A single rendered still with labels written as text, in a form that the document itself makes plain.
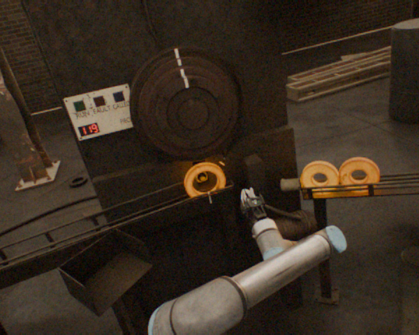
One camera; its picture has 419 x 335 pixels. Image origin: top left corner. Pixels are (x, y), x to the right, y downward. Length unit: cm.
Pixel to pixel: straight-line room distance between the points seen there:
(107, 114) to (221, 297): 98
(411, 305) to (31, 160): 373
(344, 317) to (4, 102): 354
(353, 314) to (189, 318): 125
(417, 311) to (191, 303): 101
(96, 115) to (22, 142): 273
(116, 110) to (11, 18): 621
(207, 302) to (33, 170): 367
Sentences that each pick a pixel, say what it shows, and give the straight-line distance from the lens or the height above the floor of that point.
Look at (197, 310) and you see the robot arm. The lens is 88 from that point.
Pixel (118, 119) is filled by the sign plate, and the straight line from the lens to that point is 161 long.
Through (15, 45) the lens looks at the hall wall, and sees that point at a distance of 775.
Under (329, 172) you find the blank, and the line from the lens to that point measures 162.
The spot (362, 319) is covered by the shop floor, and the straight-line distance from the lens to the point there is 201.
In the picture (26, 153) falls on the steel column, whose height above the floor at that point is 35.
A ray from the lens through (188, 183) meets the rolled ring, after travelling 163.
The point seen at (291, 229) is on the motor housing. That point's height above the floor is 50.
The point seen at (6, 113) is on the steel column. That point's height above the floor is 79.
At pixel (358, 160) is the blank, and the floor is 80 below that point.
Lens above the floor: 152
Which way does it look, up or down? 26 degrees down
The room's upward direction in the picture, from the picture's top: 12 degrees counter-clockwise
